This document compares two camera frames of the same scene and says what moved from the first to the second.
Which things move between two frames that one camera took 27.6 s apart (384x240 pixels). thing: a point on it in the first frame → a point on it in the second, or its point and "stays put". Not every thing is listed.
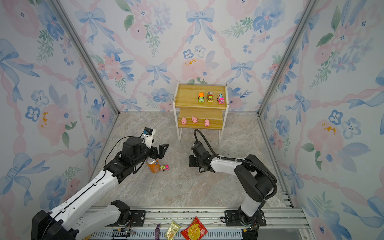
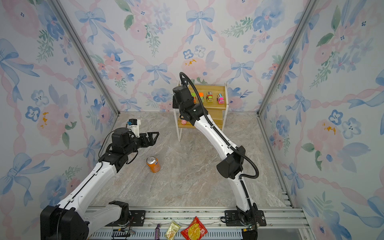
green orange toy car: (201, 97) stays put
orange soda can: (153, 165) stays put
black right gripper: (191, 161) → (175, 105)
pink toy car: (221, 99) stays put
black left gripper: (161, 151) → (151, 141)
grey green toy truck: (210, 96) stays put
